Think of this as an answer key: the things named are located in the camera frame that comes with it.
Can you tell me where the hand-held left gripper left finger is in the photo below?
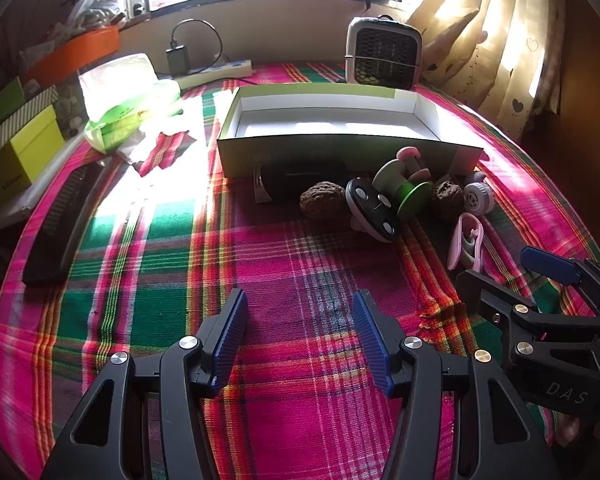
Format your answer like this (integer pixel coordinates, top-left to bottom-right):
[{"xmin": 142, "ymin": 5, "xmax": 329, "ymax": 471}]
[{"xmin": 40, "ymin": 287, "xmax": 248, "ymax": 480}]

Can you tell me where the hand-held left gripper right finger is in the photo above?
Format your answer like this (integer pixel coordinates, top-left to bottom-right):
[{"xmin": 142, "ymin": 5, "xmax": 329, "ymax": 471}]
[{"xmin": 352, "ymin": 289, "xmax": 563, "ymax": 480}]

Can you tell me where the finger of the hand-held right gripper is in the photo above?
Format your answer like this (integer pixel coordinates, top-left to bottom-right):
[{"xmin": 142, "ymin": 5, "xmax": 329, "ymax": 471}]
[
  {"xmin": 455, "ymin": 269, "xmax": 600, "ymax": 370},
  {"xmin": 521, "ymin": 246, "xmax": 600, "ymax": 318}
]

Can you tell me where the pink white clip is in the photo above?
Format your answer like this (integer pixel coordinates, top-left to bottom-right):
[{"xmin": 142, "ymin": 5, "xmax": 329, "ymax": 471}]
[{"xmin": 447, "ymin": 212, "xmax": 486, "ymax": 271}]

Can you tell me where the round white ridged gadget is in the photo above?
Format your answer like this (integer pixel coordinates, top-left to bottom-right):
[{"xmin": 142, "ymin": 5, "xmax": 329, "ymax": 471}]
[{"xmin": 462, "ymin": 182, "xmax": 496, "ymax": 218}]

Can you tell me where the brown walnut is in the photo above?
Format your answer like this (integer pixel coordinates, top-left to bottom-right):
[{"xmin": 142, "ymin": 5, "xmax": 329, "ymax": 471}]
[
  {"xmin": 432, "ymin": 180, "xmax": 466, "ymax": 223},
  {"xmin": 300, "ymin": 181, "xmax": 348, "ymax": 221}
]

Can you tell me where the black cylindrical speaker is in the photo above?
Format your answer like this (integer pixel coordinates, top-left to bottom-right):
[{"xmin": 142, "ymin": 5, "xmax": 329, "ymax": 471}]
[{"xmin": 252, "ymin": 160, "xmax": 321, "ymax": 206}]

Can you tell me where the green white cardboard box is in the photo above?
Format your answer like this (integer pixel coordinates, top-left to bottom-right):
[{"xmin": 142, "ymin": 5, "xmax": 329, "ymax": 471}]
[{"xmin": 216, "ymin": 85, "xmax": 486, "ymax": 178}]

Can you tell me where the plaid tablecloth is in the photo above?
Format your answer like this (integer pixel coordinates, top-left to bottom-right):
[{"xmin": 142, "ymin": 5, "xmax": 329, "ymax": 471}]
[{"xmin": 0, "ymin": 60, "xmax": 600, "ymax": 480}]

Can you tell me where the long black comb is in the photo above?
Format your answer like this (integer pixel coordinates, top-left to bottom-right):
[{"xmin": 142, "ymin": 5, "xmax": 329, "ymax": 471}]
[{"xmin": 22, "ymin": 162, "xmax": 113, "ymax": 288}]

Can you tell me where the cream heart-print curtain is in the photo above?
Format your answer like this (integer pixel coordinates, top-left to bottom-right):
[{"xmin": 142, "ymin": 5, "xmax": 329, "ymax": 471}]
[{"xmin": 407, "ymin": 0, "xmax": 571, "ymax": 141}]

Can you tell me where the green tissue packet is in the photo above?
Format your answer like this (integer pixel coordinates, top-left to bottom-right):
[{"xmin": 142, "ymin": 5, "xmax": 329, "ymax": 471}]
[{"xmin": 80, "ymin": 53, "xmax": 183, "ymax": 153}]

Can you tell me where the small white space heater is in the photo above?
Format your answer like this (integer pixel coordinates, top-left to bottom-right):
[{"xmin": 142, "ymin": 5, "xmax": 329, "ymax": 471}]
[{"xmin": 344, "ymin": 16, "xmax": 423, "ymax": 86}]

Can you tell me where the white power strip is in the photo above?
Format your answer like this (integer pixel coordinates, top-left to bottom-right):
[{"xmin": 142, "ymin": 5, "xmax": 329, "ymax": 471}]
[{"xmin": 172, "ymin": 58, "xmax": 253, "ymax": 92}]

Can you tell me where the yellow-green box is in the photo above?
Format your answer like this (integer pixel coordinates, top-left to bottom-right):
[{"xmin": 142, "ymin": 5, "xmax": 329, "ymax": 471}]
[{"xmin": 0, "ymin": 107, "xmax": 66, "ymax": 211}]

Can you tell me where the black charger adapter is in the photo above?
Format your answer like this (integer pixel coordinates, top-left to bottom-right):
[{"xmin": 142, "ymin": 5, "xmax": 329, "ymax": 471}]
[{"xmin": 166, "ymin": 47, "xmax": 190, "ymax": 75}]

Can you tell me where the striped box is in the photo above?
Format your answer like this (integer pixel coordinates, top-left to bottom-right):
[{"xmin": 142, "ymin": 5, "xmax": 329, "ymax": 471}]
[{"xmin": 0, "ymin": 85, "xmax": 61, "ymax": 153}]

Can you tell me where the orange tray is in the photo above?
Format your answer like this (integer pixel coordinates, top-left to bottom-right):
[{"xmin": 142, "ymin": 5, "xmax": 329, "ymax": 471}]
[{"xmin": 22, "ymin": 26, "xmax": 121, "ymax": 83}]

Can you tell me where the clear plastic bag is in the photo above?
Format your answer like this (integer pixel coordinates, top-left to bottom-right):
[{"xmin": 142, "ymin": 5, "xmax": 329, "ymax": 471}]
[{"xmin": 55, "ymin": 0, "xmax": 131, "ymax": 36}]

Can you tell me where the black charger cable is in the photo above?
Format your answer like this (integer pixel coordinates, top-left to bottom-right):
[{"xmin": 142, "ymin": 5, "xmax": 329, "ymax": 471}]
[{"xmin": 172, "ymin": 19, "xmax": 226, "ymax": 68}]

